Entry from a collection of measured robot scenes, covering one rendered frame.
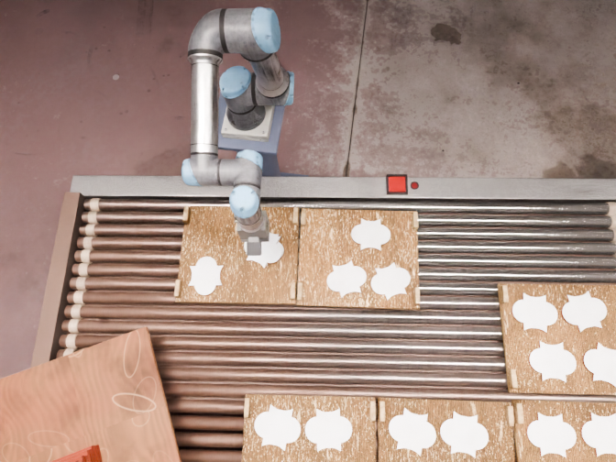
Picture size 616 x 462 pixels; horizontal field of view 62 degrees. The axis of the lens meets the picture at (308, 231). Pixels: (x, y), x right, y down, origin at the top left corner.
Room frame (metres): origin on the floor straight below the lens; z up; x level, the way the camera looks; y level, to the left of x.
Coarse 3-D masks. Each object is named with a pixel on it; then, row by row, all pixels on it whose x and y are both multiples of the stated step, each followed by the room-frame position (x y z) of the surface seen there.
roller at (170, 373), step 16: (160, 368) 0.18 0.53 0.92; (176, 368) 0.18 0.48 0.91; (192, 368) 0.17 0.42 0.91; (208, 368) 0.17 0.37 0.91; (224, 368) 0.16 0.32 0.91; (240, 368) 0.16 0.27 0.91; (256, 368) 0.15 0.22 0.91; (384, 384) 0.06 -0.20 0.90; (400, 384) 0.06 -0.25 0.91; (416, 384) 0.05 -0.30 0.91; (432, 384) 0.05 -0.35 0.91; (448, 384) 0.04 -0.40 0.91; (464, 384) 0.04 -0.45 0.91; (480, 384) 0.03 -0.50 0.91; (496, 384) 0.03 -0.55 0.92
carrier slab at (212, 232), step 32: (192, 224) 0.67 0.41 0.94; (224, 224) 0.66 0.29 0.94; (288, 224) 0.64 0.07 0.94; (192, 256) 0.55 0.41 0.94; (224, 256) 0.54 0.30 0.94; (288, 256) 0.52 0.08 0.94; (192, 288) 0.44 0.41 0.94; (224, 288) 0.43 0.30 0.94; (256, 288) 0.42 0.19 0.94; (288, 288) 0.41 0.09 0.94
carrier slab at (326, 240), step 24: (312, 216) 0.66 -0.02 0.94; (336, 216) 0.65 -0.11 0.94; (360, 216) 0.64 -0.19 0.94; (384, 216) 0.63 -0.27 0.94; (408, 216) 0.62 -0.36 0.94; (312, 240) 0.57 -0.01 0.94; (336, 240) 0.56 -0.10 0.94; (408, 240) 0.53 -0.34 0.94; (312, 264) 0.48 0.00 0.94; (336, 264) 0.47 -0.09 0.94; (360, 264) 0.46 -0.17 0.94; (384, 264) 0.45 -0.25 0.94; (408, 264) 0.45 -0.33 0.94; (312, 288) 0.40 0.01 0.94; (360, 288) 0.38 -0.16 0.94; (408, 288) 0.36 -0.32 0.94
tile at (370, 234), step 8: (368, 224) 0.60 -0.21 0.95; (376, 224) 0.60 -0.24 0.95; (352, 232) 0.58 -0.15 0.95; (360, 232) 0.58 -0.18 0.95; (368, 232) 0.57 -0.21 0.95; (376, 232) 0.57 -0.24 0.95; (384, 232) 0.57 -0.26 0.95; (360, 240) 0.55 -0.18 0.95; (368, 240) 0.54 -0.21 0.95; (376, 240) 0.54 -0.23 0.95; (384, 240) 0.54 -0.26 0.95; (360, 248) 0.52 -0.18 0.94; (376, 248) 0.51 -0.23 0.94
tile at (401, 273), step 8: (392, 264) 0.45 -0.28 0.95; (376, 272) 0.43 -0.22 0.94; (384, 272) 0.42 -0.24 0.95; (392, 272) 0.42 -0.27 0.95; (400, 272) 0.42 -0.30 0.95; (408, 272) 0.42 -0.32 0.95; (376, 280) 0.40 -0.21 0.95; (384, 280) 0.40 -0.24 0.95; (392, 280) 0.39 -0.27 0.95; (400, 280) 0.39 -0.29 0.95; (408, 280) 0.39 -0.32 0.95; (376, 288) 0.37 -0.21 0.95; (384, 288) 0.37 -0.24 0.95; (392, 288) 0.37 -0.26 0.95; (400, 288) 0.36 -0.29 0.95
